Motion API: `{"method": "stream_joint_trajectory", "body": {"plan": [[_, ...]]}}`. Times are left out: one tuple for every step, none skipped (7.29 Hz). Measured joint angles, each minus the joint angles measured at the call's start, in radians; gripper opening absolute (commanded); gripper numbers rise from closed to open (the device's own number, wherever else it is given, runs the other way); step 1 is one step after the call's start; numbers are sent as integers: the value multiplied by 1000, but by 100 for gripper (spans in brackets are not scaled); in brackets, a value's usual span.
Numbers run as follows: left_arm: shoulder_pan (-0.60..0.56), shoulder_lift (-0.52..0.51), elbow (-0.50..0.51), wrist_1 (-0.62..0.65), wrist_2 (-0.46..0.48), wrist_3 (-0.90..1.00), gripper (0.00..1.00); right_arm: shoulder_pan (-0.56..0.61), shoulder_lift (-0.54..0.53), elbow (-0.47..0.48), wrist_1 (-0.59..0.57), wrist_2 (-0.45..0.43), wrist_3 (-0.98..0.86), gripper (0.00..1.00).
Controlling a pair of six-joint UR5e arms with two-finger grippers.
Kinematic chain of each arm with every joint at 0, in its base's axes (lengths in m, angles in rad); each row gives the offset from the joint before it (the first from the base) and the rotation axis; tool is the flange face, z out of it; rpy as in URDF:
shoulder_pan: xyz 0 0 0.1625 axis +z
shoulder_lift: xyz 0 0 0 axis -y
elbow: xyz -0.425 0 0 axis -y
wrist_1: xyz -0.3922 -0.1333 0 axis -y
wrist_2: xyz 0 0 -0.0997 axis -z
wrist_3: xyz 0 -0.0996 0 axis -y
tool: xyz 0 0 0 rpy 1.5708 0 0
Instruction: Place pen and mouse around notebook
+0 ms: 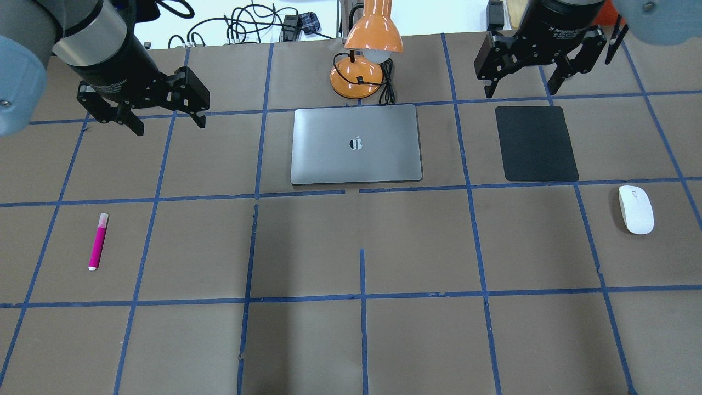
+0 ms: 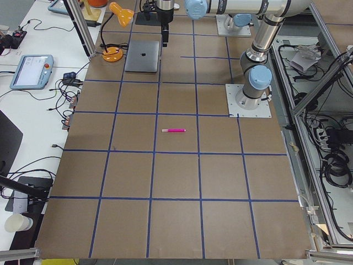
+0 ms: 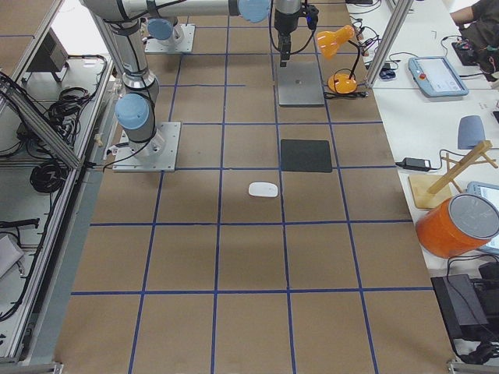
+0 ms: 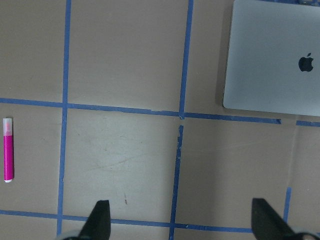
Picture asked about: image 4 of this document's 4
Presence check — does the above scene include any pink highlighter pen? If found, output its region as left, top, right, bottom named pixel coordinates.
left=2, top=118, right=14, bottom=183

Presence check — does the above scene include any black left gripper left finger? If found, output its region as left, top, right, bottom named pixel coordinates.
left=77, top=200, right=111, bottom=240

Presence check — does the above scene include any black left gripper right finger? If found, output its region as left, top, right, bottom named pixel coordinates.
left=251, top=198, right=303, bottom=240

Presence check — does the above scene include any silver closed laptop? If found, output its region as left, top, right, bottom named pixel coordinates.
left=223, top=0, right=320, bottom=116

